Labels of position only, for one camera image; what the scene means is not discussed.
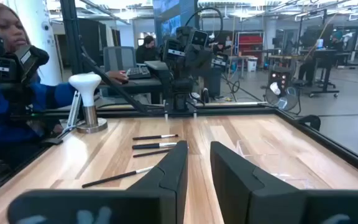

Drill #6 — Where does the white waste bin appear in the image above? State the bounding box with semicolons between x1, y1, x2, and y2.
247;57;259;73

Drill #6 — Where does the short thin black makeup brush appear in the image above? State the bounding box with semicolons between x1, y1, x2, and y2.
132;149;171;158

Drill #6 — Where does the black table frame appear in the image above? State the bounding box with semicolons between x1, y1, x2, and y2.
0;101;358;203

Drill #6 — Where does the long thin silver-ferrule makeup brush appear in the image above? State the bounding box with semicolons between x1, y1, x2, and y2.
132;134;179;141

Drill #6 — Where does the thin white-tipped makeup brush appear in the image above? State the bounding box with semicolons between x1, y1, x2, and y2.
81;166;154;189

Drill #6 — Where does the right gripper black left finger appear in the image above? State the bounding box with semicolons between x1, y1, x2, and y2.
126;140;188;224

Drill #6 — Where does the medium dark-bristle makeup brush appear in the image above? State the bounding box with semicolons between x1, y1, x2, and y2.
131;142;178;151

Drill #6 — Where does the black vertical post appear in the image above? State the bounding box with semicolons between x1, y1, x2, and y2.
59;0;85;75

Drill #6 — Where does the silver folding stand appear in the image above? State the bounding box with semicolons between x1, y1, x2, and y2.
56;90;83;139

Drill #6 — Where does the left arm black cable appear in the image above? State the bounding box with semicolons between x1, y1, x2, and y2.
185;6;224;43

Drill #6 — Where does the black standing desk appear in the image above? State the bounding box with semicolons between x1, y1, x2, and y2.
299;48;341;99

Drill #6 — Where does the black box with red lights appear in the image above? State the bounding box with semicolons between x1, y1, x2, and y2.
267;67;293;94

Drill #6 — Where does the black computer keyboard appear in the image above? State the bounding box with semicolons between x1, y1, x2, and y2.
125;65;152;80

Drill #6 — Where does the red storage cabinet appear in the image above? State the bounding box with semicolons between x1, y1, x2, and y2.
234;30;265;68

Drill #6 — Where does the small floor fan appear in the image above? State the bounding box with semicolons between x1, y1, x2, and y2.
264;81;301;114

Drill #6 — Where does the white building column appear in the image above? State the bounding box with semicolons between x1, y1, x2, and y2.
6;0;63;86

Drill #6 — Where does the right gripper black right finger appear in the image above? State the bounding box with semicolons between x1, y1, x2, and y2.
209;141;307;224

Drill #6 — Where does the black office desk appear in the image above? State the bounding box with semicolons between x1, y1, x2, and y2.
98;77;165;105

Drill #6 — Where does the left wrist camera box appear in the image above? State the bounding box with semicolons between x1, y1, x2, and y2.
191;29;210;48

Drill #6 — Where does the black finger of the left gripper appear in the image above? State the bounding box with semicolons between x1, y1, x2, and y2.
183;57;198;78
199;60;213;80

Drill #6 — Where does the black curved hook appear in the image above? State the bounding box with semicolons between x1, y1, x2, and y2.
296;114;321;132

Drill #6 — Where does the person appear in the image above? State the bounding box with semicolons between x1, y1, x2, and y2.
135;35;160;65
297;24;328;87
0;0;129;147

